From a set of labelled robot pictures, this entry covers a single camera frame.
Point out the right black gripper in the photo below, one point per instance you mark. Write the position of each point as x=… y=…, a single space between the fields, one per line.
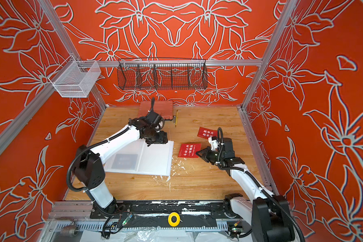
x=208 y=156

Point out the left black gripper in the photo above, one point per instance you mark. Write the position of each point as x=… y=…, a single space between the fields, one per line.
x=164 y=138

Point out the red card top row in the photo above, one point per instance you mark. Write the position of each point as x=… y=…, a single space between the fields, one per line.
x=206 y=133

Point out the red card row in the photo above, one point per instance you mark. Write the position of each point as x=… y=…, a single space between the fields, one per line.
x=189 y=150
x=206 y=133

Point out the white photo album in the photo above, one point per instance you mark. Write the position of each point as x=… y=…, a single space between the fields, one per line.
x=153 y=160

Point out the blue card white text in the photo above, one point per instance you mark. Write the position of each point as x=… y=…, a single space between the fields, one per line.
x=125 y=162

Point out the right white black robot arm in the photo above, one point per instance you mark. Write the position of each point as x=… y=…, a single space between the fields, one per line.
x=267 y=214

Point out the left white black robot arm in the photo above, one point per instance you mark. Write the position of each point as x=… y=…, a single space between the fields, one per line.
x=86 y=171

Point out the red plastic tool case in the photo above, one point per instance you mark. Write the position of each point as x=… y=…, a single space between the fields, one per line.
x=163 y=108

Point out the yellow tape roll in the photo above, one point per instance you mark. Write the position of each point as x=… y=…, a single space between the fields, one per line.
x=174 y=219

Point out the white mesh basket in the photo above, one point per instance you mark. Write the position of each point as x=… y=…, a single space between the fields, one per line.
x=74 y=81

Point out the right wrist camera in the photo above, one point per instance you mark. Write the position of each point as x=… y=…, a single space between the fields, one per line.
x=213 y=141

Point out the yellow handled hex key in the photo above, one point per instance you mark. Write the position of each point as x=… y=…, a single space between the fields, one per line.
x=175 y=118

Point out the black wire basket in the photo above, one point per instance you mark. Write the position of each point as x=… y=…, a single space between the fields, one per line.
x=162 y=74

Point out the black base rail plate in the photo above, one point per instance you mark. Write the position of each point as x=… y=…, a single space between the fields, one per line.
x=200 y=214

